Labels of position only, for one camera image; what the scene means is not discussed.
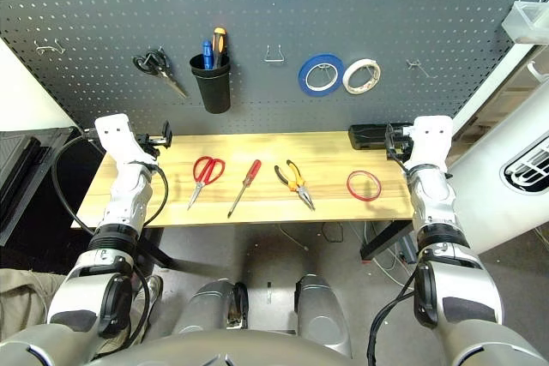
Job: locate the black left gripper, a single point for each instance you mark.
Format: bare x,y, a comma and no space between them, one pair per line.
150,143

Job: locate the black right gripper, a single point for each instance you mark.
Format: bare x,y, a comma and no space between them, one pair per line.
401,141

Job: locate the red tape roll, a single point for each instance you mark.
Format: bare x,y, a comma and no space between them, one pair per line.
348,186

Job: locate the orange black needle nose pliers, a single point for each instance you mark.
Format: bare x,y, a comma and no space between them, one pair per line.
296,184

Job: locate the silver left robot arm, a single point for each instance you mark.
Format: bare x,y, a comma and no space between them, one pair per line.
124,199

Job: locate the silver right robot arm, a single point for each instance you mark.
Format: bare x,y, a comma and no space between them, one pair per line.
433,199

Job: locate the dark grey metal pegboard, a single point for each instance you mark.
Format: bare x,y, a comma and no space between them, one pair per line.
274,6

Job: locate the black flat tool case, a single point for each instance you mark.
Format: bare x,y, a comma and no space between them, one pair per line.
364,136

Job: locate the black plastic cup holder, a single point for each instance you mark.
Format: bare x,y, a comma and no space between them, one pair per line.
214,91

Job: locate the white tape roll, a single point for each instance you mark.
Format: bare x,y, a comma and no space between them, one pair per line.
345,79

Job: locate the silver single peg hook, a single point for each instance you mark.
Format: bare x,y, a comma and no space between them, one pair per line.
414,64

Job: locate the black metal table leg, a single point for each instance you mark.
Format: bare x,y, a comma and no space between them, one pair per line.
158,252
384,241

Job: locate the blue tape roll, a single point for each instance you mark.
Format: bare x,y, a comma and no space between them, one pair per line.
302,79

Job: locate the dark power adapter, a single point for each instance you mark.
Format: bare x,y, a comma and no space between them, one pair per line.
407,250

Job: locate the large black flight case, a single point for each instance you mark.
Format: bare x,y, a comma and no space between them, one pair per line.
56,147

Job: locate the white rounded machine housing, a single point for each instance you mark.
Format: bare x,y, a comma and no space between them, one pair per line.
493,211

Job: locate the silver double prong hook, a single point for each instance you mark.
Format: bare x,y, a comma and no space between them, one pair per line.
45,49

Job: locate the white sneaker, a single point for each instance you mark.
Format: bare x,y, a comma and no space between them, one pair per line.
154,286

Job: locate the black ribbed plastic case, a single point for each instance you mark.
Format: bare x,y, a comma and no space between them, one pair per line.
17,169

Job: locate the silver robot left leg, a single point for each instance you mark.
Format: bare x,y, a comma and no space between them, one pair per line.
206,306

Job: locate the silver robot leg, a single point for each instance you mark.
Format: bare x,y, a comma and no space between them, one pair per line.
206,306
321,310

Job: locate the clear plastic storage bin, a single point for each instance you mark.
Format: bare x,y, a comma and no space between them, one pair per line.
521,19

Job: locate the silver robot right leg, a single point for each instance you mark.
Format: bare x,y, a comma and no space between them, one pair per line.
321,310

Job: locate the khaki trousered person leg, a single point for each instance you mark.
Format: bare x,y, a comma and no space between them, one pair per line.
25,297

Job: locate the grey robot torso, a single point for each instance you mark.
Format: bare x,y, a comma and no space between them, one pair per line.
223,351

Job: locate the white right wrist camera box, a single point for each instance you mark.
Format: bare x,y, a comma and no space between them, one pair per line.
431,139

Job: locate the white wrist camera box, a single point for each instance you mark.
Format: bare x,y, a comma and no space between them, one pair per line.
116,134
431,139

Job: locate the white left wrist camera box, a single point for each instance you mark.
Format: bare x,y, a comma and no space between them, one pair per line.
116,134

